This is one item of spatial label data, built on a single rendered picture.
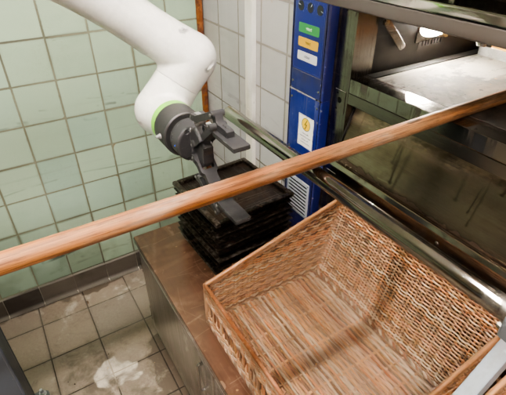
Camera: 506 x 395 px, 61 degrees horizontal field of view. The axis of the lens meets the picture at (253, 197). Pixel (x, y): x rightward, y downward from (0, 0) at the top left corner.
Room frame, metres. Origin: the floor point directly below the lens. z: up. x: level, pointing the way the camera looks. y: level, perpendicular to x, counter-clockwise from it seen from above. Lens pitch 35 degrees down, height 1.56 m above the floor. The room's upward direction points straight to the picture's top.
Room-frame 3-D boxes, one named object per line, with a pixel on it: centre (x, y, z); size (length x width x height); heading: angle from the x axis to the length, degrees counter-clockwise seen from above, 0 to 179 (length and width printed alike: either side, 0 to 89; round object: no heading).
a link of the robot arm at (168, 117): (0.78, 0.14, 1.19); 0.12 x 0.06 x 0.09; 121
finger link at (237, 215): (0.60, 0.03, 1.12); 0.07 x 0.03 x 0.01; 31
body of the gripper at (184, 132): (0.71, 0.10, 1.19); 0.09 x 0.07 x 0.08; 31
